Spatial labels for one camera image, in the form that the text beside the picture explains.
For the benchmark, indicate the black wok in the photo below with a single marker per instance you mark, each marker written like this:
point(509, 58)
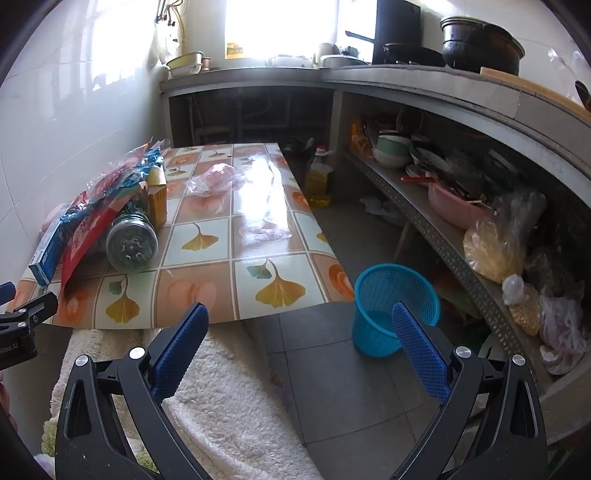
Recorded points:
point(411, 53)

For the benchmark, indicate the tall yellow carton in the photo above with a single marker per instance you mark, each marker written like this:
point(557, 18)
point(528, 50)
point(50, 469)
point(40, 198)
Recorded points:
point(157, 205)

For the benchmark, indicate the blue toothpaste box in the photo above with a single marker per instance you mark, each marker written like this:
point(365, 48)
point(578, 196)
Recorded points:
point(48, 249)

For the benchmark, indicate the bag of peanuts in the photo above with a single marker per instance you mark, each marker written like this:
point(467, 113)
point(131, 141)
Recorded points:
point(526, 314)

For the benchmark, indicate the crumpled white paper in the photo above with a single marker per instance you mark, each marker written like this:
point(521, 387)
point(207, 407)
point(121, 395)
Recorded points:
point(376, 205)

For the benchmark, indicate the metal basin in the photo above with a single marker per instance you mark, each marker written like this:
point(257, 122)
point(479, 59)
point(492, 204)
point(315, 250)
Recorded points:
point(341, 61)

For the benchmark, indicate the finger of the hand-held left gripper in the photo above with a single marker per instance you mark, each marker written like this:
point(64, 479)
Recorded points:
point(6, 292)
point(32, 313)

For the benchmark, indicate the bag of yellow food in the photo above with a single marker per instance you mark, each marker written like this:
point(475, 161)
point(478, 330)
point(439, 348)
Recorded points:
point(489, 249)

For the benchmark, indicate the orange snack packets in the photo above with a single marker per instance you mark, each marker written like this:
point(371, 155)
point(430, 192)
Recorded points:
point(358, 138)

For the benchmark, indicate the pink plastic basin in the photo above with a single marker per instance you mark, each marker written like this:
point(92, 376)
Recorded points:
point(452, 207)

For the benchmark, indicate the perforated metal shelf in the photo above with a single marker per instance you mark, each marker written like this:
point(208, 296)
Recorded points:
point(438, 230)

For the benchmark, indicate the concrete kitchen counter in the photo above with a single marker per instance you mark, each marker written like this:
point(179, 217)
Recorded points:
point(415, 83)

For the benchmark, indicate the hanging white bag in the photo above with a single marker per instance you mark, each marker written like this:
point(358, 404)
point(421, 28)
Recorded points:
point(162, 44)

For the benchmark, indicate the small copper cup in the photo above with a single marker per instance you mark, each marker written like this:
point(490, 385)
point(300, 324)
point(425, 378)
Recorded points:
point(206, 63)

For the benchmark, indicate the blue plastic wastebasket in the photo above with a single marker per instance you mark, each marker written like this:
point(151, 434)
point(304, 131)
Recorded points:
point(374, 323)

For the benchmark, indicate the stacked bowls on counter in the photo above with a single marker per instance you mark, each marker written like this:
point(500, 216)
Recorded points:
point(184, 63)

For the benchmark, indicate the stack of bowls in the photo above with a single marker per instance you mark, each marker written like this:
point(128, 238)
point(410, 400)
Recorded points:
point(390, 152)

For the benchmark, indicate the green glass bottle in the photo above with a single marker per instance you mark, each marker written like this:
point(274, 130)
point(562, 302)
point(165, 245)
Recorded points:
point(131, 244)

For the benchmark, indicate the wooden cutting board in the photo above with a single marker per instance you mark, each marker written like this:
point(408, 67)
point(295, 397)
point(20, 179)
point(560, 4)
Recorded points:
point(531, 85)

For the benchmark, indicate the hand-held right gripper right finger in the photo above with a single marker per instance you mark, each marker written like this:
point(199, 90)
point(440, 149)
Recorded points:
point(420, 355)

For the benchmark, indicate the red blue snack bag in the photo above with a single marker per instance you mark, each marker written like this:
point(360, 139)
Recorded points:
point(99, 203)

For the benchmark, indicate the yellow box on windowsill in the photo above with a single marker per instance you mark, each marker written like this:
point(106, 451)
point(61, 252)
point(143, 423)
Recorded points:
point(234, 50)

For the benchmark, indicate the large black pot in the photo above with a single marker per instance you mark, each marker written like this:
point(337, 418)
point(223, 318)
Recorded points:
point(480, 46)

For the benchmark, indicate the pale pink plastic bag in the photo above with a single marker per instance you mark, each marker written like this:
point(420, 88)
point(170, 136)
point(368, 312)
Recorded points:
point(561, 332)

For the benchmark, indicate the cooking oil bottle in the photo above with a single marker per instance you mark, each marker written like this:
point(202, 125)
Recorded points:
point(318, 184)

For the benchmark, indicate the black box appliance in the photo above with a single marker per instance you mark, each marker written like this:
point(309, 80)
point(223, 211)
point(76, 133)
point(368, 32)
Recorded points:
point(397, 32)

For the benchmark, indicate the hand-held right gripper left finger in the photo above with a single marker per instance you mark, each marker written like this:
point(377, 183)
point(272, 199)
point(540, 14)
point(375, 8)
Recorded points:
point(182, 350)

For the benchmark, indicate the white fleece clothing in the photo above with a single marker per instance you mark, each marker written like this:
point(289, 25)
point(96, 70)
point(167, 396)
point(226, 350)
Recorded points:
point(221, 406)

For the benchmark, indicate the small yellow carton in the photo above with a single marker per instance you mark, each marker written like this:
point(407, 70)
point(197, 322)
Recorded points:
point(158, 176)

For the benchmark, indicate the crumpled clear plastic bag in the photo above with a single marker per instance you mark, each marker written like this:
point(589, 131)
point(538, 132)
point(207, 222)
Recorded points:
point(214, 180)

